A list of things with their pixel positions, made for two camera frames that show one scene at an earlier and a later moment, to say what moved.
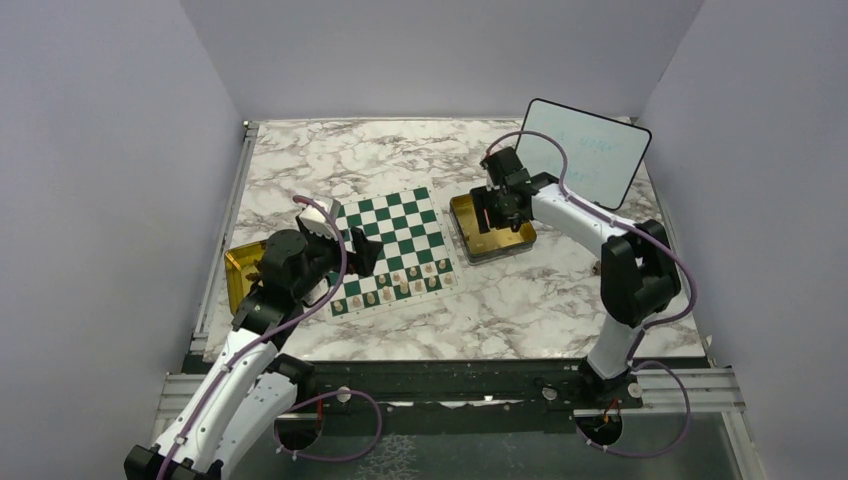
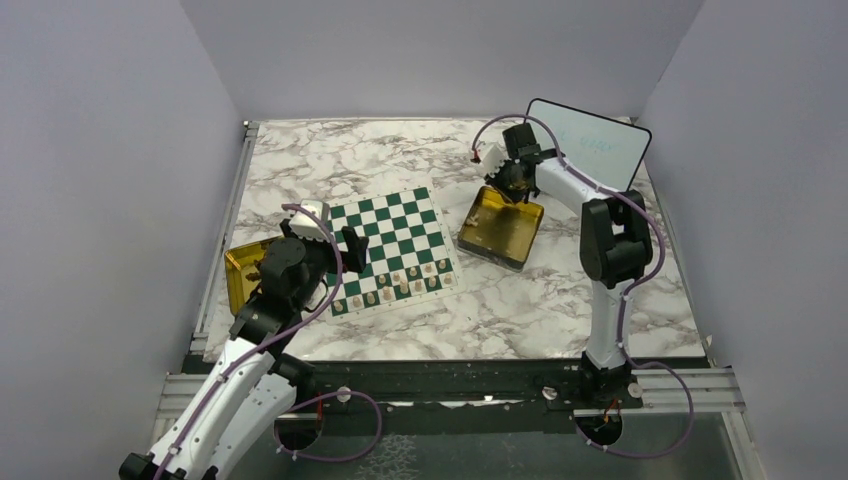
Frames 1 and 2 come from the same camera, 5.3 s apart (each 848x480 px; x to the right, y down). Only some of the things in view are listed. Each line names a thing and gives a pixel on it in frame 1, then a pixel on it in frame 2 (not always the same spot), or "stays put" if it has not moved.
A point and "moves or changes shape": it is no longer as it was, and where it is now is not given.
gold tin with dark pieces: x=244 y=271 stays put
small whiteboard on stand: x=603 y=155 stays put
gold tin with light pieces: x=495 y=243 moves or changes shape
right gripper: x=482 y=198 to x=514 y=197
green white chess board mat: x=417 y=264 stays put
